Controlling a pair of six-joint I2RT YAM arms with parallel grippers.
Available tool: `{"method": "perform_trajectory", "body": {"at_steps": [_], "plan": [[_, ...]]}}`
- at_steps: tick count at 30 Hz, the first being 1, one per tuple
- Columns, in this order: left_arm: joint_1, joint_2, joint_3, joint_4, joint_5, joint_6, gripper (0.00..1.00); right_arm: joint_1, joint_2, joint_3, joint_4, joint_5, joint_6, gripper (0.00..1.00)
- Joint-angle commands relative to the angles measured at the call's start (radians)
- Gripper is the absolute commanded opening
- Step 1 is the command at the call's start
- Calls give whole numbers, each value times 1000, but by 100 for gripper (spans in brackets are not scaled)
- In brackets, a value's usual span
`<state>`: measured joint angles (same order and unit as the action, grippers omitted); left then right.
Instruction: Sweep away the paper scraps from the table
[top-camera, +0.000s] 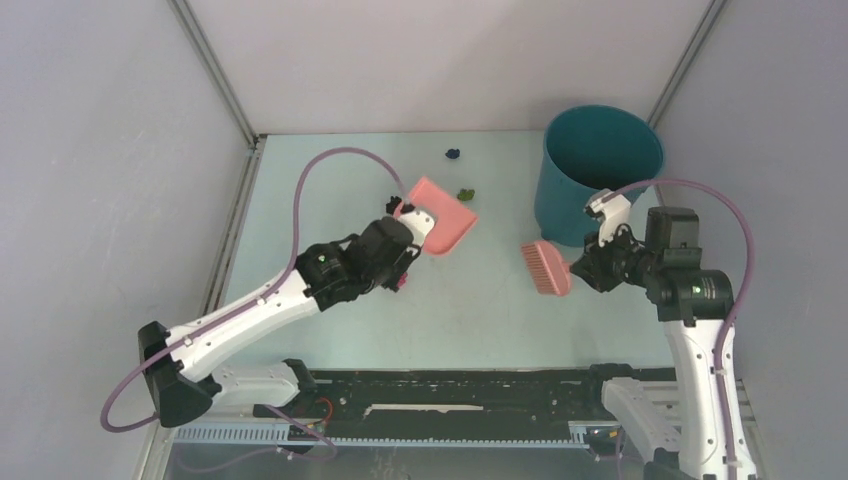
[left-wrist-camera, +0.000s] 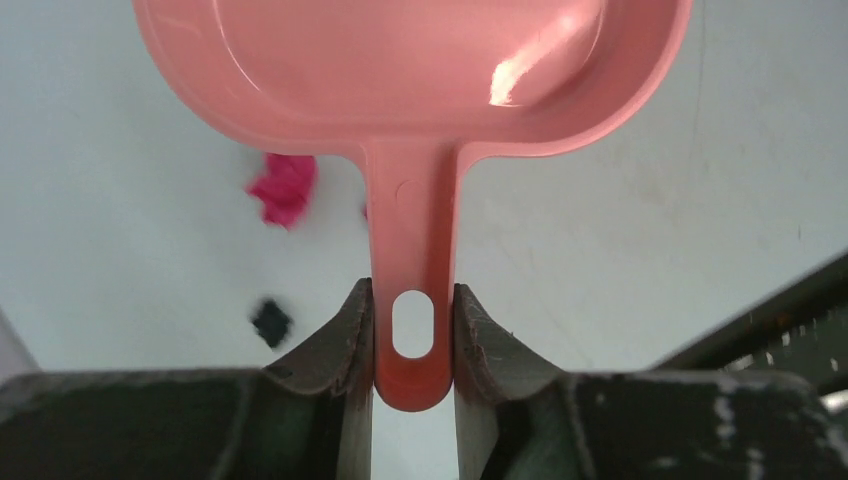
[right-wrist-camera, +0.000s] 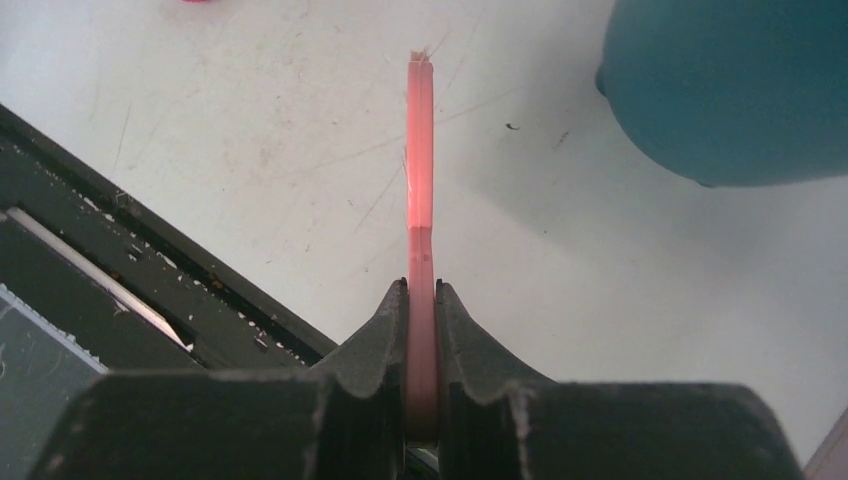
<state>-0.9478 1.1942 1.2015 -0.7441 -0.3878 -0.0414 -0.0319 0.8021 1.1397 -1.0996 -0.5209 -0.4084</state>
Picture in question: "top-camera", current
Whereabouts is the green paper scrap far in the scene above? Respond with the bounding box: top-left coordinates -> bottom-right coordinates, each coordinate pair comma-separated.
456,188 -> 476,202

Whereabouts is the pink plastic dustpan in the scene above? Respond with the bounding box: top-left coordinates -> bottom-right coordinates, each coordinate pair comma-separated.
402,177 -> 478,256

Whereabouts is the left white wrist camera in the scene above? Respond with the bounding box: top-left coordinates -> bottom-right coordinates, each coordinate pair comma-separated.
393,203 -> 436,248

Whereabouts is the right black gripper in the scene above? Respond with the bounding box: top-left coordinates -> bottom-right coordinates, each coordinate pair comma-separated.
569,222 -> 659,292

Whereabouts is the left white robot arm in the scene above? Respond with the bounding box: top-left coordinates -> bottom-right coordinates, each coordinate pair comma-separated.
138,209 -> 436,428

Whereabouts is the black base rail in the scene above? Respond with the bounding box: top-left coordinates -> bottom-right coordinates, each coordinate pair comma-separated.
252,357 -> 664,442

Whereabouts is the pink plastic hand brush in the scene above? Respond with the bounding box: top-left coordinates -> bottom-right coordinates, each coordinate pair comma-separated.
520,240 -> 572,297

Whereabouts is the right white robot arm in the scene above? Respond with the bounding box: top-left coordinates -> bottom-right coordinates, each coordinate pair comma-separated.
570,207 -> 759,479

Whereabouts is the large black paper scrap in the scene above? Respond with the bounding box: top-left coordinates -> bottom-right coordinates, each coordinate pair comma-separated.
385,196 -> 403,215

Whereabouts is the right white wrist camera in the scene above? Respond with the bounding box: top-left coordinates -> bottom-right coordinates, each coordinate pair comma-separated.
585,189 -> 632,247

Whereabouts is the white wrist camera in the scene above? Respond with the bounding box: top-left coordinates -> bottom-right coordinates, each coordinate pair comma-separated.
393,203 -> 436,248
585,189 -> 632,247

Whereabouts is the teal plastic bucket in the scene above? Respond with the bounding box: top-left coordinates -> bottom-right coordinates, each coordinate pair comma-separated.
534,105 -> 665,247

